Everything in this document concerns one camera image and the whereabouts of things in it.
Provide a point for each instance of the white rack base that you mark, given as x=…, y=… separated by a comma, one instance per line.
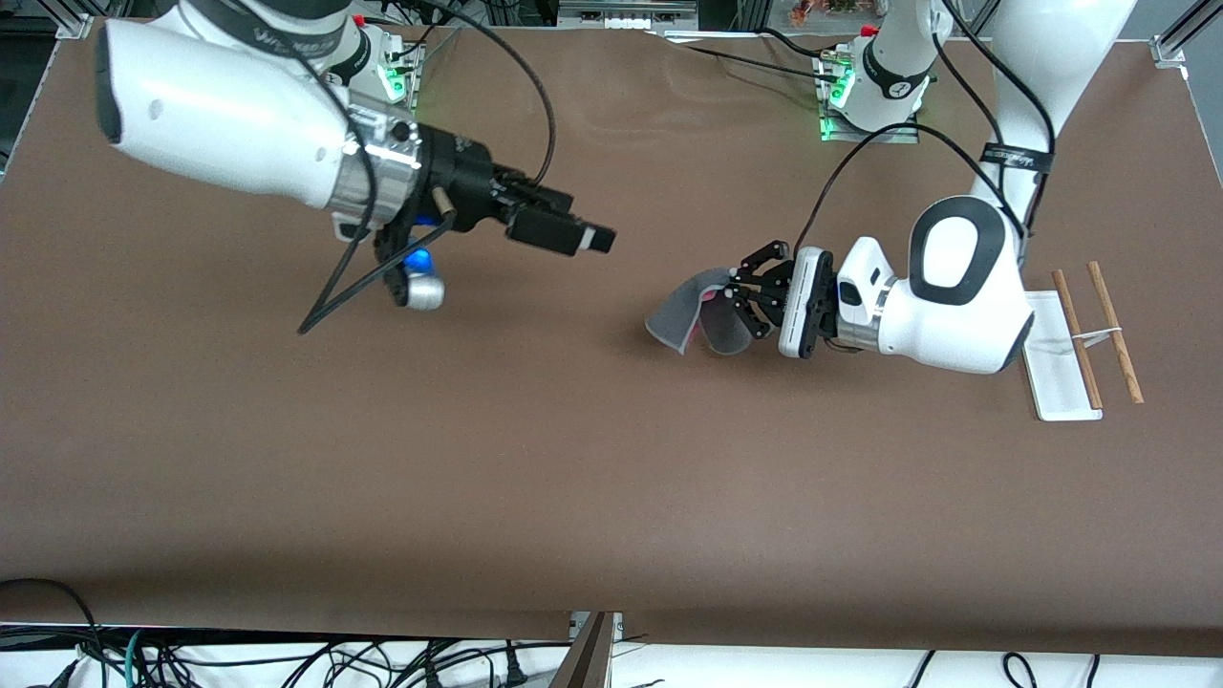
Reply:
x=1056, y=382

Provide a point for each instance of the silver corner bracket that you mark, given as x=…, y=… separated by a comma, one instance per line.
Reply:
x=75, y=27
x=1168, y=50

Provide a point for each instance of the white power strip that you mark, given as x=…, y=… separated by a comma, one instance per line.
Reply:
x=628, y=22

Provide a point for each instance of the brown table cover cloth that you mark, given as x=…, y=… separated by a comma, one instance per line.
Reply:
x=611, y=430

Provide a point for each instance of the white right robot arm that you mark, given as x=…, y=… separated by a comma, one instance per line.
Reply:
x=220, y=124

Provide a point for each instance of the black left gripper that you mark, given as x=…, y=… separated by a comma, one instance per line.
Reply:
x=761, y=287

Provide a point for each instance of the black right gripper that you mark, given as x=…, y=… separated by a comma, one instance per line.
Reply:
x=460, y=180

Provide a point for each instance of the wooden chopsticks pair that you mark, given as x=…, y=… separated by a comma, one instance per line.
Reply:
x=1118, y=344
x=1084, y=368

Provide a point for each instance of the pink and grey towel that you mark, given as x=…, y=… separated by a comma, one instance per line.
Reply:
x=678, y=311

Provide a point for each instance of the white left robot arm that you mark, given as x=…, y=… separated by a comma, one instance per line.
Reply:
x=955, y=306

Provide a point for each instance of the brown slanted beam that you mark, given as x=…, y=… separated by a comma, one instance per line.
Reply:
x=588, y=659

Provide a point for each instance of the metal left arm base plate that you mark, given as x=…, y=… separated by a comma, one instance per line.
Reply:
x=898, y=137

